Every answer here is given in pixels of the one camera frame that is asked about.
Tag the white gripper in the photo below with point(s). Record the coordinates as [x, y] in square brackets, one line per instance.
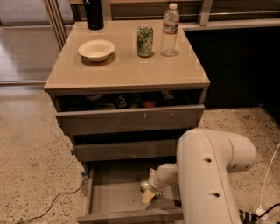
[153, 185]

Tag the silver 7up can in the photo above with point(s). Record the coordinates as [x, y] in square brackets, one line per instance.
[144, 186]

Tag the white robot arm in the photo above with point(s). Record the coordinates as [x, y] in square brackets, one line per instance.
[204, 159]

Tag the grey middle drawer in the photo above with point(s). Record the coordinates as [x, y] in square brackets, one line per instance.
[126, 145]

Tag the grey drawer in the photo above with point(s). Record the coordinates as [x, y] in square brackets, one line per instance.
[86, 122]
[114, 194]
[126, 145]

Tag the grey bottom drawer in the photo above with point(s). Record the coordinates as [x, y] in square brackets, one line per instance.
[114, 194]

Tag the grey top drawer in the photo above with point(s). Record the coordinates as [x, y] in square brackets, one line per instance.
[86, 122]

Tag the grey drawer cabinet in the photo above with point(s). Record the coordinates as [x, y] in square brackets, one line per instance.
[76, 83]

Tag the green soda can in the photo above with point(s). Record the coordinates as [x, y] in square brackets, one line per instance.
[144, 40]

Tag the orange fruit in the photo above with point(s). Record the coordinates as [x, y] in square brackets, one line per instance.
[149, 104]

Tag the dark snack bag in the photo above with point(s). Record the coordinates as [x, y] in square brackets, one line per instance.
[124, 101]

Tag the black power strip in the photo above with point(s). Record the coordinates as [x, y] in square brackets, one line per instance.
[247, 218]

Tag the white plug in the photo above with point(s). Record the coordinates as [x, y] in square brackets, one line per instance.
[260, 212]

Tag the white bowl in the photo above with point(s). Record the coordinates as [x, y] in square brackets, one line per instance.
[96, 50]

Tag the clear plastic water bottle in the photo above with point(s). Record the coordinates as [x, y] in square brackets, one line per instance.
[170, 28]

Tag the black thermos bottle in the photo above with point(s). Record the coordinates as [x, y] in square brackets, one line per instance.
[93, 9]

